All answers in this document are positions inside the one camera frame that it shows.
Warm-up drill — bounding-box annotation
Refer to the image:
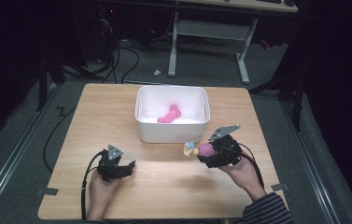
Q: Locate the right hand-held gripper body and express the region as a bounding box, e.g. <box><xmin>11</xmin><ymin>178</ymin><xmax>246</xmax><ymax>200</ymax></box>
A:
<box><xmin>205</xmin><ymin>124</ymin><xmax>244</xmax><ymax>170</ymax></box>

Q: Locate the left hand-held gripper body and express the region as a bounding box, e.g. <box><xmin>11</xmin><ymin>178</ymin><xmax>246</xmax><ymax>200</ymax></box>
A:
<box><xmin>96</xmin><ymin>144</ymin><xmax>127</xmax><ymax>183</ymax></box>

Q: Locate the pink ball rope toy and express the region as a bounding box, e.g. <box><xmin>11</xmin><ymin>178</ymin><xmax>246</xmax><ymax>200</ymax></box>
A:
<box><xmin>182</xmin><ymin>140</ymin><xmax>218</xmax><ymax>159</ymax></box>

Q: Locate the white plastic bin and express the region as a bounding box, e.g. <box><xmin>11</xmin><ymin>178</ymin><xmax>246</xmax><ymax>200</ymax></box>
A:
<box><xmin>134</xmin><ymin>85</ymin><xmax>211</xmax><ymax>145</ymax></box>

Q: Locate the pink bone toy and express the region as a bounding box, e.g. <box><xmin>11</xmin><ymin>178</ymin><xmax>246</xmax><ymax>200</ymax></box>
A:
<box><xmin>156</xmin><ymin>104</ymin><xmax>183</xmax><ymax>124</ymax></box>

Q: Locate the person's left hand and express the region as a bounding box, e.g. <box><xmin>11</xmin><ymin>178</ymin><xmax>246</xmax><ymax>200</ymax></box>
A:
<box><xmin>88</xmin><ymin>169</ymin><xmax>123</xmax><ymax>213</ymax></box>

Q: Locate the person's right hand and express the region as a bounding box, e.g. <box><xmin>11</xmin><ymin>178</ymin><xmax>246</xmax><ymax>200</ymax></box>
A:
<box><xmin>218</xmin><ymin>152</ymin><xmax>261</xmax><ymax>195</ymax></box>

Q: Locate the grey tape piece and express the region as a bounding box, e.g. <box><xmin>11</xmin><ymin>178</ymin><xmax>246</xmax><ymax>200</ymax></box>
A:
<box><xmin>35</xmin><ymin>186</ymin><xmax>60</xmax><ymax>197</ymax></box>
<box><xmin>270</xmin><ymin>182</ymin><xmax>289</xmax><ymax>192</ymax></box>

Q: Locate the black metal stand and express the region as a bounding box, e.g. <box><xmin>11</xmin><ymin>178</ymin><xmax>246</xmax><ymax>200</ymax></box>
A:
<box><xmin>247</xmin><ymin>73</ymin><xmax>306</xmax><ymax>133</ymax></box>
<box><xmin>35</xmin><ymin>50</ymin><xmax>105</xmax><ymax>112</ymax></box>

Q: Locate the black computer tower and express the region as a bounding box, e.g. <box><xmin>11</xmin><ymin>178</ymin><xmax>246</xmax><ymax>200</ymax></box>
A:
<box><xmin>97</xmin><ymin>6</ymin><xmax>122</xmax><ymax>64</ymax></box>

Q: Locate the left hand-held gripper cable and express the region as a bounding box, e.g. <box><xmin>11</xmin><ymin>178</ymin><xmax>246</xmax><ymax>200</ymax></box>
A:
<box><xmin>80</xmin><ymin>149</ymin><xmax>106</xmax><ymax>221</ymax></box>

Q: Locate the hand-held gripper cable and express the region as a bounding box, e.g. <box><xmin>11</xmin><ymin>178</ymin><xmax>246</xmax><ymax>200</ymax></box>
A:
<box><xmin>238</xmin><ymin>142</ymin><xmax>265</xmax><ymax>189</ymax></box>
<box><xmin>80</xmin><ymin>149</ymin><xmax>106</xmax><ymax>221</ymax></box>

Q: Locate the right hand-held gripper cable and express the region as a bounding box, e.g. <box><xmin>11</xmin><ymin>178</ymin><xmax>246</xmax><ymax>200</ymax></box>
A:
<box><xmin>238</xmin><ymin>142</ymin><xmax>265</xmax><ymax>189</ymax></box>

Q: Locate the black floor cable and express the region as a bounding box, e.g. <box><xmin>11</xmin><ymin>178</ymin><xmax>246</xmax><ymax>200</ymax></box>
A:
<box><xmin>42</xmin><ymin>105</ymin><xmax>78</xmax><ymax>174</ymax></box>

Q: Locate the metal floor rail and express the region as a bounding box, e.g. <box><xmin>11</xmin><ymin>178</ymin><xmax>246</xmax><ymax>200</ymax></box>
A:
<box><xmin>279</xmin><ymin>100</ymin><xmax>342</xmax><ymax>224</ymax></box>
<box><xmin>0</xmin><ymin>83</ymin><xmax>60</xmax><ymax>220</ymax></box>

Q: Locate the bundle of black floor cables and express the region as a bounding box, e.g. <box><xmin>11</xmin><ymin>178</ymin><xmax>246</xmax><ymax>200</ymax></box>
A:
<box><xmin>101</xmin><ymin>38</ymin><xmax>141</xmax><ymax>85</ymax></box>

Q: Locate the wooden desk with grey frame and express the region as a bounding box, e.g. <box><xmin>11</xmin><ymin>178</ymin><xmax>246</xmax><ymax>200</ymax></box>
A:
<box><xmin>163</xmin><ymin>0</ymin><xmax>300</xmax><ymax>85</ymax></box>

